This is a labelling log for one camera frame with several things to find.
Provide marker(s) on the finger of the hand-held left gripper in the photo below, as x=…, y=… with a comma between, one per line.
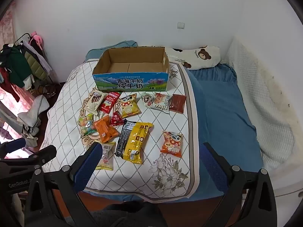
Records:
x=14, y=144
x=46, y=153

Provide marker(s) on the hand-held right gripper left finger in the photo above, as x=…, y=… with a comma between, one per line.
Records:
x=87, y=167

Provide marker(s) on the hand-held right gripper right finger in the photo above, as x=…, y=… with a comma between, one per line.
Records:
x=213, y=170

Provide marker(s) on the pale yellow snack packet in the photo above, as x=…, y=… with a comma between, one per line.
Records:
x=107, y=158

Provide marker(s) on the orange panda snack packet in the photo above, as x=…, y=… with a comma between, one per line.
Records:
x=171, y=144

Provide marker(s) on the black and yellow snack packet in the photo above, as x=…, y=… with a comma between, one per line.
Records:
x=136, y=141

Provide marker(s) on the small yellow panda packet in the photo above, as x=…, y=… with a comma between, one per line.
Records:
x=129, y=107

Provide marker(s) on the cardboard box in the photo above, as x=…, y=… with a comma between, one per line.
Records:
x=132, y=84

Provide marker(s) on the pile of clothes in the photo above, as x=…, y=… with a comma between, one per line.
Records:
x=33, y=113

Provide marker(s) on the colourful candy packet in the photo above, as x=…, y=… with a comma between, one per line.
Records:
x=86, y=126

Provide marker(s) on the small red triangular packet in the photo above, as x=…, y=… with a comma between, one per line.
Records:
x=116, y=120

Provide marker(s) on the blue bedsheet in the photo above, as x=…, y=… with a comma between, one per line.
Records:
x=224, y=113

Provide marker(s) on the white wafer packet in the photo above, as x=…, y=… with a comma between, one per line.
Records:
x=95, y=102

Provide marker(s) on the white diamond-pattern quilt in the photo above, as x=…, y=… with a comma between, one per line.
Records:
x=165, y=123

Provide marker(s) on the dark red snack packet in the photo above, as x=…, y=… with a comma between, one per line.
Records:
x=178, y=103

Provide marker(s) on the hanging clothes on rack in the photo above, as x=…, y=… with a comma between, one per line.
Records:
x=16, y=63

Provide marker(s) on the white cookie packet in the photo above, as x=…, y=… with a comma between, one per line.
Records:
x=162, y=104

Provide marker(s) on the small white red candy packet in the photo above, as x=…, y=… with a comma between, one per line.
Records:
x=148, y=99

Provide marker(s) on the white knit blanket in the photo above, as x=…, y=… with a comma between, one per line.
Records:
x=260, y=87

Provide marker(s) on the bear-print pillow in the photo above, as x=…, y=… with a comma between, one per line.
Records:
x=201, y=59

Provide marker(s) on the pink patterned curtain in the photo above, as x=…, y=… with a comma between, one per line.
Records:
x=8, y=26

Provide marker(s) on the teal pillow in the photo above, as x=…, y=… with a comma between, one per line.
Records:
x=125, y=44

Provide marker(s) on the white wall socket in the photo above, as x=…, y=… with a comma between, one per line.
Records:
x=181, y=25

